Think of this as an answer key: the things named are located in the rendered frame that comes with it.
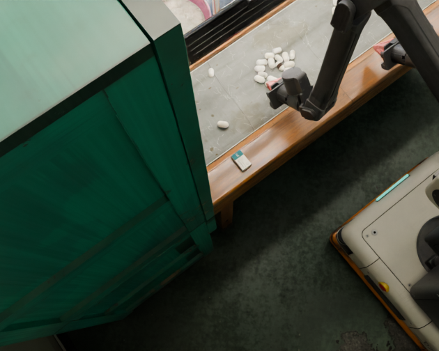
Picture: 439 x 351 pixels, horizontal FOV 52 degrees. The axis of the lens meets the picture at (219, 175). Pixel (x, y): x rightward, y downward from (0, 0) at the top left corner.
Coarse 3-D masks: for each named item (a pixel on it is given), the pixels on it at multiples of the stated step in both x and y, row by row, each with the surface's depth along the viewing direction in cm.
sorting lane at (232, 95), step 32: (320, 0) 159; (256, 32) 156; (288, 32) 156; (320, 32) 156; (384, 32) 155; (224, 64) 153; (320, 64) 153; (224, 96) 150; (256, 96) 150; (224, 128) 147; (256, 128) 147
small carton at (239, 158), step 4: (236, 152) 141; (240, 152) 141; (232, 156) 140; (236, 156) 140; (240, 156) 140; (244, 156) 140; (236, 160) 140; (240, 160) 140; (244, 160) 140; (248, 160) 140; (240, 164) 139; (244, 164) 139; (248, 164) 139; (240, 168) 139; (244, 168) 139
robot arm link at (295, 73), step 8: (288, 72) 127; (296, 72) 125; (304, 72) 124; (288, 80) 125; (296, 80) 124; (304, 80) 125; (288, 88) 127; (296, 88) 126; (304, 88) 125; (304, 96) 126; (304, 104) 127; (304, 112) 126; (312, 112) 124
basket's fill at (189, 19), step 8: (168, 0) 162; (176, 0) 162; (184, 0) 162; (176, 8) 160; (184, 8) 160; (192, 8) 160; (176, 16) 160; (184, 16) 160; (192, 16) 160; (200, 16) 160; (184, 24) 158; (192, 24) 158; (184, 32) 157
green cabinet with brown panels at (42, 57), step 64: (0, 0) 39; (64, 0) 39; (128, 0) 39; (0, 64) 38; (64, 64) 38; (128, 64) 39; (0, 128) 36; (64, 128) 41; (128, 128) 49; (192, 128) 60; (0, 192) 43; (64, 192) 56; (128, 192) 71; (192, 192) 91; (0, 256) 59; (64, 256) 77; (128, 256) 110; (0, 320) 80; (64, 320) 117
